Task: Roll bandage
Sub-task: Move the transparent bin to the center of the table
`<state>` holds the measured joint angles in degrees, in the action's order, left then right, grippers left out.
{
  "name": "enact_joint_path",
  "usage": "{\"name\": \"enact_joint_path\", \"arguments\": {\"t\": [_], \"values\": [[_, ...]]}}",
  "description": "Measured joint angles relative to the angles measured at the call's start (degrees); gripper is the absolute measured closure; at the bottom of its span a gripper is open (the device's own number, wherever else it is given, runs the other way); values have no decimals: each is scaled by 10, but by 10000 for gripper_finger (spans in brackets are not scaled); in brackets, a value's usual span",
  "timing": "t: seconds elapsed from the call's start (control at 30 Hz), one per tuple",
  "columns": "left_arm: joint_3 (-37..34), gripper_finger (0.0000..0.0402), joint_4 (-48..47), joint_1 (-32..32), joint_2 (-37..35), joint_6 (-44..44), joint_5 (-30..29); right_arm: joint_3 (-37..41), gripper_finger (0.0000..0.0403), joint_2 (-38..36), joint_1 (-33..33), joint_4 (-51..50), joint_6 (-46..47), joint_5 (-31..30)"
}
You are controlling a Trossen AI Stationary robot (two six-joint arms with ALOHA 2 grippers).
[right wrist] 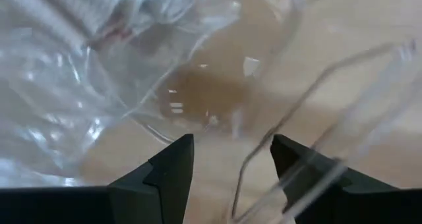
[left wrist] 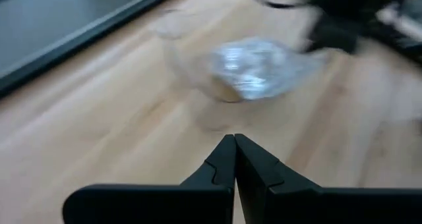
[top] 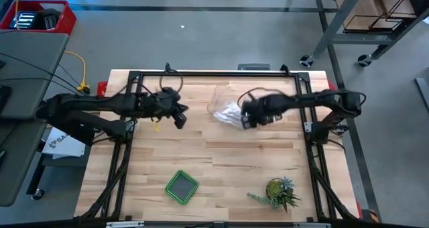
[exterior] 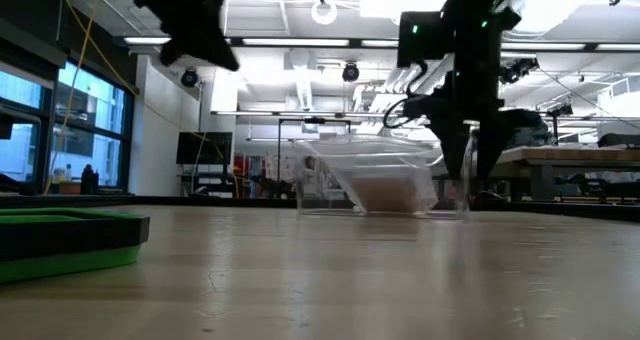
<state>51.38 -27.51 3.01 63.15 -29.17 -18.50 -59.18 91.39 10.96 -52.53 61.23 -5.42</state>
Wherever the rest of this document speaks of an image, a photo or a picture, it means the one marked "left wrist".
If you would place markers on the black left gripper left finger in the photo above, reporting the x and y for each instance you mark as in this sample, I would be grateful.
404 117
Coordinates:
148 204

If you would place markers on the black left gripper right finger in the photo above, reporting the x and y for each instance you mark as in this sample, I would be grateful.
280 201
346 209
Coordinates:
313 207

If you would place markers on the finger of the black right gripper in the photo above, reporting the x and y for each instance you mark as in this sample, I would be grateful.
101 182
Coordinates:
336 34

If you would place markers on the clear plastic bag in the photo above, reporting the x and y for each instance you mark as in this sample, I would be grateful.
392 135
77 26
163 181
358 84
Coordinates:
257 69

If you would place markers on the clear plastic bin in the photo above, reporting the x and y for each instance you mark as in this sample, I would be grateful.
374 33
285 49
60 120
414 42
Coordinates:
178 62

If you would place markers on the black metal table frame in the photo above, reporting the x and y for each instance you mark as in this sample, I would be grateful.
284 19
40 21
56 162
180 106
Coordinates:
49 59

